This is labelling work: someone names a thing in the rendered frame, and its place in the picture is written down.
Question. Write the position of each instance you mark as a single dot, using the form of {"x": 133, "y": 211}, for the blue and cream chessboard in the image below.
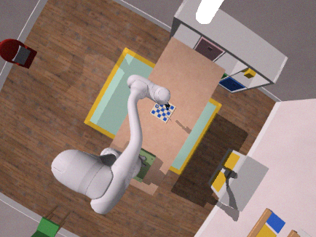
{"x": 161, "y": 112}

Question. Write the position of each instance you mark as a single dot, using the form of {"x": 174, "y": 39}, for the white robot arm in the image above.
{"x": 105, "y": 184}

